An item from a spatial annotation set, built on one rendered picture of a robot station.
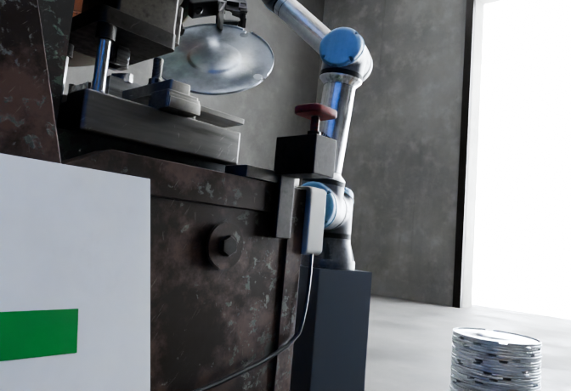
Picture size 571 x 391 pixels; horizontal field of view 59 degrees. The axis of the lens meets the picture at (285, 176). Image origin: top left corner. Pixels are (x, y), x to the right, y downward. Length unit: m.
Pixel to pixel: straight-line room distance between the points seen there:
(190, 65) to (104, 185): 0.60
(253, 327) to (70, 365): 0.37
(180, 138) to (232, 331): 0.34
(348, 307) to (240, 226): 0.62
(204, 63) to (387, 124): 4.97
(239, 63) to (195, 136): 0.43
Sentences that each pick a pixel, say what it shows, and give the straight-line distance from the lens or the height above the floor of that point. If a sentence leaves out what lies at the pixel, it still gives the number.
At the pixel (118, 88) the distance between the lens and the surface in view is 0.97.
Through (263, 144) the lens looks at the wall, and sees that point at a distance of 6.02.
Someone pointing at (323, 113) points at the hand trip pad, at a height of 0.75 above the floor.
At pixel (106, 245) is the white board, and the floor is 0.49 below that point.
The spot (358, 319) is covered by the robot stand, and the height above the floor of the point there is 0.32.
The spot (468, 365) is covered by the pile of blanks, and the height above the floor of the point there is 0.15.
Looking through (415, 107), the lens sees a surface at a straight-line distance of 5.98.
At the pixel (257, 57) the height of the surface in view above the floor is 0.96.
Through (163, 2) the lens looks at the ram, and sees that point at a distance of 1.07.
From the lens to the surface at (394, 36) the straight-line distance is 6.44.
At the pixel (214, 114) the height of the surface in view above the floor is 0.77.
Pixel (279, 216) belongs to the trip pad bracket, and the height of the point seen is 0.56.
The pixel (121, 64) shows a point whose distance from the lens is 1.05.
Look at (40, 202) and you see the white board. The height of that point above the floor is 0.54.
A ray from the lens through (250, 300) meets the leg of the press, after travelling 0.92.
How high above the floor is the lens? 0.52
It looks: 7 degrees up
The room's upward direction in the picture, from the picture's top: 5 degrees clockwise
